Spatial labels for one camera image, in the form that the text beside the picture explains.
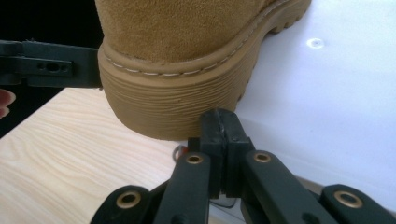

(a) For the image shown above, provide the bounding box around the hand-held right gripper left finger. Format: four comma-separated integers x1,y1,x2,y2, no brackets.
152,108,225,224

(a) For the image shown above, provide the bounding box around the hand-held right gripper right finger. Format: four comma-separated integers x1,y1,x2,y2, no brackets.
217,107,339,224

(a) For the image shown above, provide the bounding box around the tan suede boot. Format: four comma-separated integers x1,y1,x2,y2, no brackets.
93,0,313,142

